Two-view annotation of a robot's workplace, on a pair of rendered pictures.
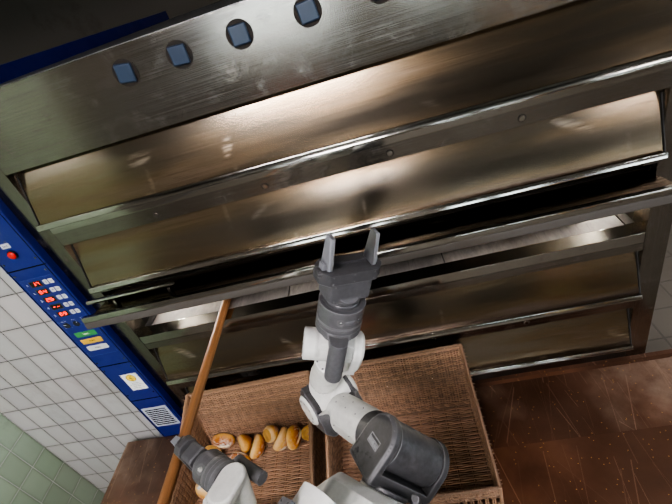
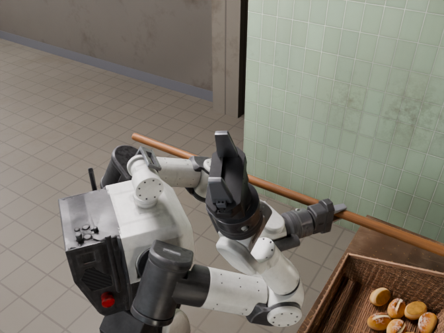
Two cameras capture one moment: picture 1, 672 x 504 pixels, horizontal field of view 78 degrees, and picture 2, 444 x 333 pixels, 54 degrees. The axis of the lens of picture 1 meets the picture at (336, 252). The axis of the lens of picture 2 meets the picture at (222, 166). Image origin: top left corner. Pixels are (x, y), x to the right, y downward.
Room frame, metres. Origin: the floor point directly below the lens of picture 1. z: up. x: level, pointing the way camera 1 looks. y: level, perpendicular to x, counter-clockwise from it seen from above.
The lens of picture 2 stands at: (0.78, -0.53, 2.11)
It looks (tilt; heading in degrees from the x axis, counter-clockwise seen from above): 35 degrees down; 112
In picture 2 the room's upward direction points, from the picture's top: straight up
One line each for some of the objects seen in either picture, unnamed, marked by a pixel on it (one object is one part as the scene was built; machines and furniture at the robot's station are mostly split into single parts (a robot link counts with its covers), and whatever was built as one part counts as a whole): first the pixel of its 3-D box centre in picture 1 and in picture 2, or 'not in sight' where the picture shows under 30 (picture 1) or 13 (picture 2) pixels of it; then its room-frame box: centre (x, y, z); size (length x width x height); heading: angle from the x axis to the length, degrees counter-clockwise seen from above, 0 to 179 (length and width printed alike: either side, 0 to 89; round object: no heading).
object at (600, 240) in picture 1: (365, 289); not in sight; (1.14, -0.05, 1.16); 1.80 x 0.06 x 0.04; 78
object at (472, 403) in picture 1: (403, 431); not in sight; (0.86, -0.01, 0.72); 0.56 x 0.49 x 0.28; 78
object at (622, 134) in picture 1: (335, 202); not in sight; (1.12, -0.05, 1.54); 1.79 x 0.11 x 0.19; 78
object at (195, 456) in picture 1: (202, 463); (310, 219); (0.67, 0.51, 1.20); 0.12 x 0.10 x 0.13; 43
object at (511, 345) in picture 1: (389, 365); not in sight; (1.12, -0.05, 0.76); 1.79 x 0.11 x 0.19; 78
